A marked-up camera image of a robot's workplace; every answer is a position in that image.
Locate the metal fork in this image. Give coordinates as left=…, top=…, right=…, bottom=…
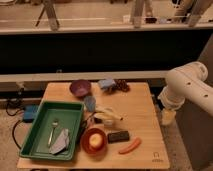
left=47, top=119, right=59, bottom=147

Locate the yellow banana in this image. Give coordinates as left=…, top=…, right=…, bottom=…
left=94, top=107, right=123, bottom=120

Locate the orange bowl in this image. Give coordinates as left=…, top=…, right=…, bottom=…
left=80, top=128, right=107, bottom=155

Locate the black handled brush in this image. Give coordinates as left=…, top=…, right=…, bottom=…
left=78, top=113, right=104, bottom=141

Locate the orange carrot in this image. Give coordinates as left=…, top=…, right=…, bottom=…
left=118, top=137, right=142, bottom=154

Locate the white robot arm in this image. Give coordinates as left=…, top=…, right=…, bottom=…
left=158, top=61, right=213, bottom=126

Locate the grey folded cloth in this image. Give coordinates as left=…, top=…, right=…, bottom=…
left=49, top=129, right=69, bottom=155

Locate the dark grape bunch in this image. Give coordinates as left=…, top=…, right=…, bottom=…
left=107, top=79, right=130, bottom=93

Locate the purple bowl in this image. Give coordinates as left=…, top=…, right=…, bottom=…
left=69, top=79, right=91, bottom=97

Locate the blue power box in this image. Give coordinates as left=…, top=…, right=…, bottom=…
left=23, top=105, right=38, bottom=123

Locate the black cable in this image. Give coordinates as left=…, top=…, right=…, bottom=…
left=5, top=91, right=26, bottom=151

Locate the yellow apple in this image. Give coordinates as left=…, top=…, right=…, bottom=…
left=89, top=133, right=103, bottom=149

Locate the blue sponge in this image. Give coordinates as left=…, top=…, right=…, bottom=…
left=98, top=79, right=115, bottom=89

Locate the black rectangular block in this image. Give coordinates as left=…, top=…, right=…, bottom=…
left=107, top=131, right=130, bottom=143

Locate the green plastic tray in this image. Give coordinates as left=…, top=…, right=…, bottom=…
left=20, top=101, right=84, bottom=161

